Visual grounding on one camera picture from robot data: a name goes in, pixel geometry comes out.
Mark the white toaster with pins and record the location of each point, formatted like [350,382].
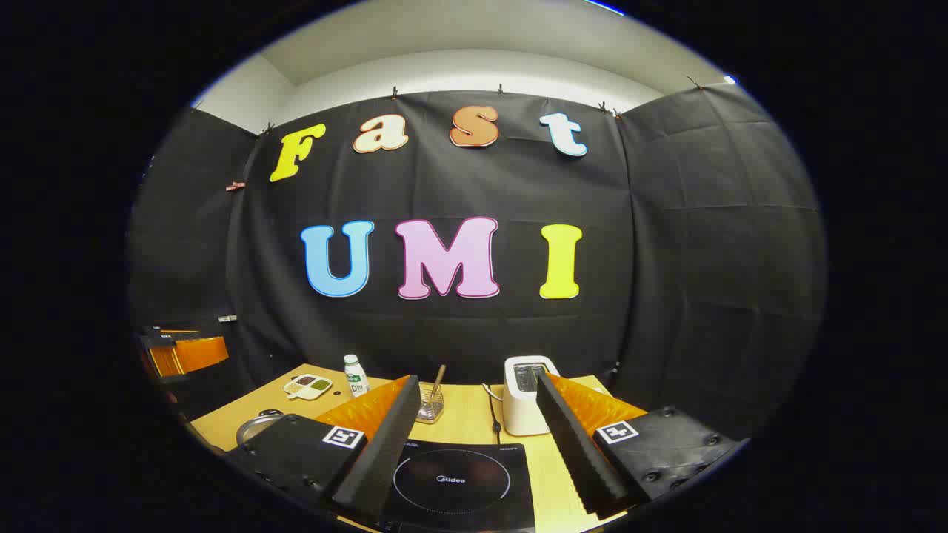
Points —
[518,407]

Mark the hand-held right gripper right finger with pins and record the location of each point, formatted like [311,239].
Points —
[578,451]

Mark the white drink bottle green label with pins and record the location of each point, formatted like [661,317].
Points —
[356,379]

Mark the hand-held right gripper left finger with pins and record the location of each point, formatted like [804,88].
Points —
[385,451]

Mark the black induction cooktop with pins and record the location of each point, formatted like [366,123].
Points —
[459,511]

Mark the white divided bean tray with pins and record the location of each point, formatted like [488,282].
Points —
[307,386]

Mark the wooden stick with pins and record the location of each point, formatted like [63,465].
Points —
[438,377]

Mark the stainless steel pot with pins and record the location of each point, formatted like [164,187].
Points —
[255,423]

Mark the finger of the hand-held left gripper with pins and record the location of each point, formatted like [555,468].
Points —
[196,354]

